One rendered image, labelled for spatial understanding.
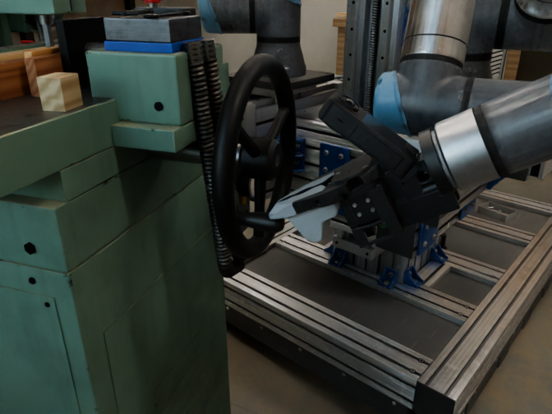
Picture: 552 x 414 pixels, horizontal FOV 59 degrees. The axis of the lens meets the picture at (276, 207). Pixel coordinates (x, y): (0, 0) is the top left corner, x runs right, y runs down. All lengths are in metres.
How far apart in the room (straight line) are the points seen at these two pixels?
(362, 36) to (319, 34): 2.80
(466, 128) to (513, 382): 1.21
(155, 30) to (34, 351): 0.47
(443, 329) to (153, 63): 1.03
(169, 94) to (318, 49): 3.47
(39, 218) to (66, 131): 0.11
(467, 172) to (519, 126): 0.06
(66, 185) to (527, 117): 0.50
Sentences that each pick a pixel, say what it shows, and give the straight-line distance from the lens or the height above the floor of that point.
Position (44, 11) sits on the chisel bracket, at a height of 1.00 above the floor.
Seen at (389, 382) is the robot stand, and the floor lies 0.18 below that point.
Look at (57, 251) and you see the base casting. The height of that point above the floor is 0.74.
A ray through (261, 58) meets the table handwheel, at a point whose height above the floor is 0.95.
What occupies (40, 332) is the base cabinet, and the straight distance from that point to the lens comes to 0.75.
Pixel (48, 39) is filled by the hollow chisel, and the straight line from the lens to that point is 0.84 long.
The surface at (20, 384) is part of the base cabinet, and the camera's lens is 0.87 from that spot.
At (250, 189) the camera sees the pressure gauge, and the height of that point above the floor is 0.66.
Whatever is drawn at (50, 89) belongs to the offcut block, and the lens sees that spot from 0.64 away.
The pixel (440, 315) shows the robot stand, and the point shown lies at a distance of 1.43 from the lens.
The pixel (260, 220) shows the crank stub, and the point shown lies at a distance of 0.60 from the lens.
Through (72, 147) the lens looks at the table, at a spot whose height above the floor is 0.86.
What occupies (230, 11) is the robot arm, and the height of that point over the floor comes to 0.98.
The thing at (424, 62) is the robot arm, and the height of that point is 0.96.
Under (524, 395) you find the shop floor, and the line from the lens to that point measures 1.60.
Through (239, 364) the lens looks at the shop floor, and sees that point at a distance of 1.54.
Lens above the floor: 1.04
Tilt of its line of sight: 25 degrees down
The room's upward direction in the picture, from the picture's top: straight up
